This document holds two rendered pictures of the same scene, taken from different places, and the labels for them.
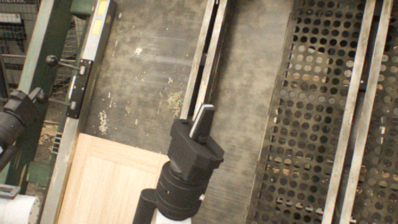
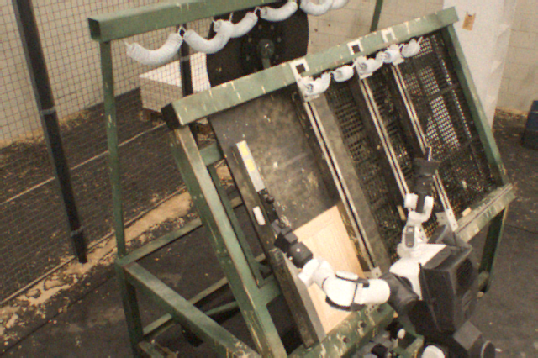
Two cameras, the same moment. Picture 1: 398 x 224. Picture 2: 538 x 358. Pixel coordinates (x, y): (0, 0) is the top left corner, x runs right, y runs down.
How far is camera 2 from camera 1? 2.48 m
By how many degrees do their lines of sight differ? 63
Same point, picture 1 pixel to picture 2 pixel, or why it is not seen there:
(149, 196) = (424, 192)
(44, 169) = (264, 289)
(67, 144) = not seen: hidden behind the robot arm
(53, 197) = (302, 286)
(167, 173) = (426, 179)
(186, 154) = (433, 165)
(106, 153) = (305, 234)
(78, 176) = not seen: hidden behind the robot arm
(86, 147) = not seen: hidden behind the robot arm
